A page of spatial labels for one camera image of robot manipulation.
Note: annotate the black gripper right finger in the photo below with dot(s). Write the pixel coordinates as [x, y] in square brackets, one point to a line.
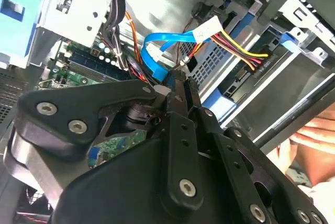
[227, 150]

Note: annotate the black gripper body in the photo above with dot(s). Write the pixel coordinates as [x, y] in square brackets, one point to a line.
[131, 187]

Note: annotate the hard disk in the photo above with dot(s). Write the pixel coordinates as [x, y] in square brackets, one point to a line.
[220, 102]

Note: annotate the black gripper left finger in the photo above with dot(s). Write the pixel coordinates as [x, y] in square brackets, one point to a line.
[62, 101]

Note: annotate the person's bare hand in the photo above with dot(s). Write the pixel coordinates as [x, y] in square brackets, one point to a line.
[314, 156]

